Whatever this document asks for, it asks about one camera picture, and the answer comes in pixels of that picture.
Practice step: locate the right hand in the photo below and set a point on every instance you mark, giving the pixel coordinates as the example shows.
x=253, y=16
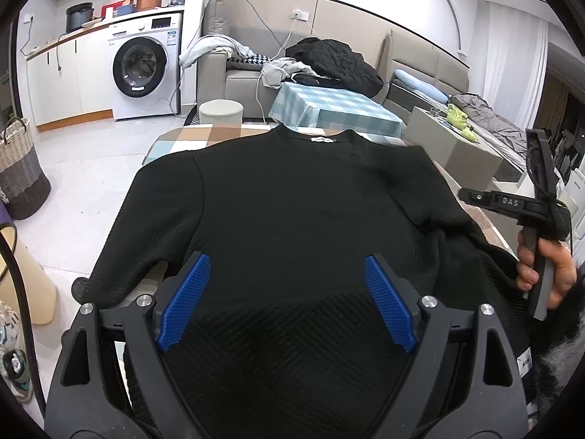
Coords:
x=565, y=271

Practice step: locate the blue checkered small table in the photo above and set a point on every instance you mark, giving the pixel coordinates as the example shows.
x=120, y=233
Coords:
x=304, y=106

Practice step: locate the red box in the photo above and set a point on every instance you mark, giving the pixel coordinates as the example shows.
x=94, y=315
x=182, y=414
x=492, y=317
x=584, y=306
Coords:
x=109, y=10

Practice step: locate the black knit sweater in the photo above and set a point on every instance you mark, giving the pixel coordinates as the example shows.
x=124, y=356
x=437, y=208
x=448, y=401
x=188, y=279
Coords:
x=286, y=341

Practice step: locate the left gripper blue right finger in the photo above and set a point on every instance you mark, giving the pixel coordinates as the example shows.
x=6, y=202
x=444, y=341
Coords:
x=419, y=324

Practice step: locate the copper pot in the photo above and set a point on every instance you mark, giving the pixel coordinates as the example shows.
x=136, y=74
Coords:
x=145, y=5

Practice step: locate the grey blanket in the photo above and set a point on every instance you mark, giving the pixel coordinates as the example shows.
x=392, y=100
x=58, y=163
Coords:
x=501, y=133

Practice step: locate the white base cabinet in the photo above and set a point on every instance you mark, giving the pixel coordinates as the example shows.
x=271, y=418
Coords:
x=70, y=81

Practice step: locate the white wall socket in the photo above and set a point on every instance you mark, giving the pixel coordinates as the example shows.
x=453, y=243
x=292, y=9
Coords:
x=298, y=14

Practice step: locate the light blue pillow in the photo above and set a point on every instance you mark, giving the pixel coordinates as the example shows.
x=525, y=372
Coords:
x=421, y=86

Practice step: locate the checkered brown blue tablecloth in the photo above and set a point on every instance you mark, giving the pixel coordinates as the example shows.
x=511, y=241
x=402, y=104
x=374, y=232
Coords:
x=197, y=137

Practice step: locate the white washing machine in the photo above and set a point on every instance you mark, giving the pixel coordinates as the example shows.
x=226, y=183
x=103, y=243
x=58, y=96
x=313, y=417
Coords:
x=146, y=75

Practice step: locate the yellow green toy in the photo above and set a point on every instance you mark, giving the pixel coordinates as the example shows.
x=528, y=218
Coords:
x=459, y=120

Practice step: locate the woven laundry basket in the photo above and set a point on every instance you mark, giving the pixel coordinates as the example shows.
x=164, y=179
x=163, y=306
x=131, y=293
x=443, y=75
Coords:
x=24, y=185

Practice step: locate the beige waste bin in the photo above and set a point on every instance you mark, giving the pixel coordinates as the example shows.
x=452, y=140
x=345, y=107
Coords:
x=40, y=289

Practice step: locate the white grey clothes pile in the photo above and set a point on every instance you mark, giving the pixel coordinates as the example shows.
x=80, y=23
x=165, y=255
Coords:
x=276, y=72

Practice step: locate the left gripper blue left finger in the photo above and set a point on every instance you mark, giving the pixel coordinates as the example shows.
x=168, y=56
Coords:
x=151, y=324

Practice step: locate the grey sofa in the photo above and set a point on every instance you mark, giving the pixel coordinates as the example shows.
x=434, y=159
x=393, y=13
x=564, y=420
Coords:
x=223, y=73

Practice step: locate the black quilted jacket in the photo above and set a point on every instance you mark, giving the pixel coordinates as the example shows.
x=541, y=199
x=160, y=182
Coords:
x=335, y=66

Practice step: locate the round white stool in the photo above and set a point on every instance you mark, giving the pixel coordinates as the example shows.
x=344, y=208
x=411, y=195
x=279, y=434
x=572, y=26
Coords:
x=221, y=112

